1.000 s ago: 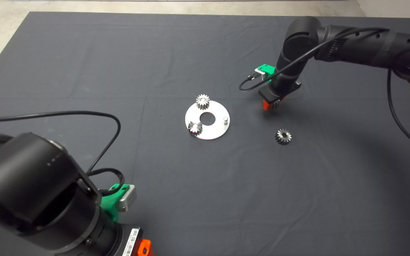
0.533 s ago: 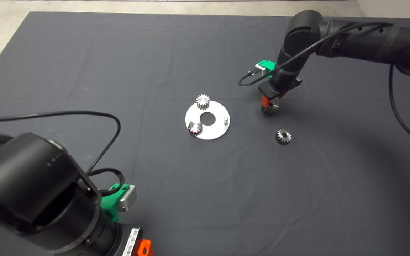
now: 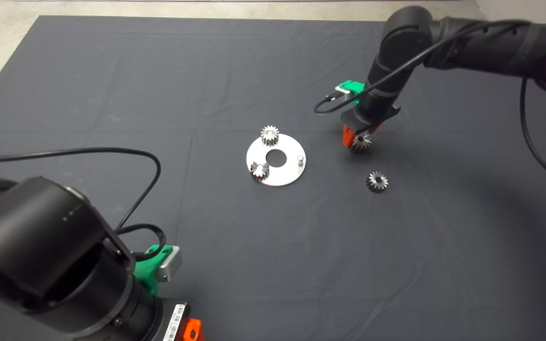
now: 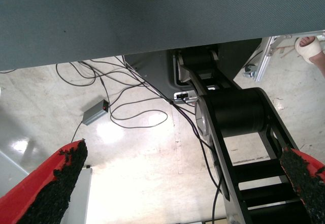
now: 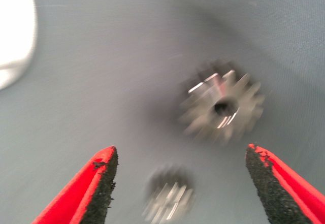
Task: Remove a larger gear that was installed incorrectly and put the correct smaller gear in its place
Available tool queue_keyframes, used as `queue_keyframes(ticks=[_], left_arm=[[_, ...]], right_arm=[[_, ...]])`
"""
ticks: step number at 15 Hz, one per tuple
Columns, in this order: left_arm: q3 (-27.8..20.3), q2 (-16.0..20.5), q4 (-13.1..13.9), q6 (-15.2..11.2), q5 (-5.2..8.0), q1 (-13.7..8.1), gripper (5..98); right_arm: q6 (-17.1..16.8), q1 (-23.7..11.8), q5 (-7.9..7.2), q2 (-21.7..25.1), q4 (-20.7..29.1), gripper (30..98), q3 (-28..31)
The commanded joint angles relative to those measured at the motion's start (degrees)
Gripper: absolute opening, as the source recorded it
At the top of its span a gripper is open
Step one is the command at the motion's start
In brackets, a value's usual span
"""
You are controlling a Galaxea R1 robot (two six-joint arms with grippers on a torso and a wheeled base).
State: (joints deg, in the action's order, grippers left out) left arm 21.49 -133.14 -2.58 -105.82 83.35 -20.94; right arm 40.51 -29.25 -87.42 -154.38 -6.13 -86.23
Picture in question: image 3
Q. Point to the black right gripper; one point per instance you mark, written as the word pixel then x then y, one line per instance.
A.
pixel 368 118

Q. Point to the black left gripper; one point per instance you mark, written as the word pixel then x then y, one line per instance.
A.
pixel 173 318

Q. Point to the larger steel gear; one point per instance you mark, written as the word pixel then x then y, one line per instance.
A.
pixel 361 144

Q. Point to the small dark steel gear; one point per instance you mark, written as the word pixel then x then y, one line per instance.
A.
pixel 377 182

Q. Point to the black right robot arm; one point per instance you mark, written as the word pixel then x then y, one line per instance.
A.
pixel 481 47

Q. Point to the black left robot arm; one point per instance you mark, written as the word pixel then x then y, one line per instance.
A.
pixel 40 237

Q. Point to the round metal plate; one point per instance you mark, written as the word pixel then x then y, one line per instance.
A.
pixel 282 177

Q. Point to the dark grey table cloth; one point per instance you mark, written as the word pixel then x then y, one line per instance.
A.
pixel 159 71

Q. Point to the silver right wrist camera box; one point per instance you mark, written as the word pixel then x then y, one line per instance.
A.
pixel 344 93

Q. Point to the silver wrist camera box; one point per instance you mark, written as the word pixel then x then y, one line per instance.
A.
pixel 170 264
pixel 344 93

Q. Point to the green right camera mount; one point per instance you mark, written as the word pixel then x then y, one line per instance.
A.
pixel 354 87

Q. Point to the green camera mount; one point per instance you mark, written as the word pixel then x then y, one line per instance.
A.
pixel 147 274
pixel 354 87

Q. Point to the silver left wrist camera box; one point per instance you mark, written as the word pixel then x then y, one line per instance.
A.
pixel 170 264

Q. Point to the green left camera mount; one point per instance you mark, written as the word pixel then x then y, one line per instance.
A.
pixel 147 274

